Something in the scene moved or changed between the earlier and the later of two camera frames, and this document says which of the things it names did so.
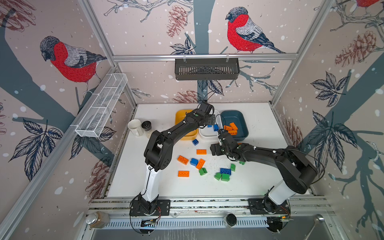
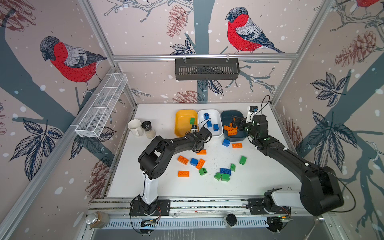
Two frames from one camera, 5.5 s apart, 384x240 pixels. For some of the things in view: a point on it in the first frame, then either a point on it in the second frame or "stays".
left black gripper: [211, 119] → [203, 145]
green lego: [202, 171] stays
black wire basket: [206, 68] stays
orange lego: [201, 151] stays
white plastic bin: [207, 132] stays
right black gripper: [213, 148] → [243, 121]
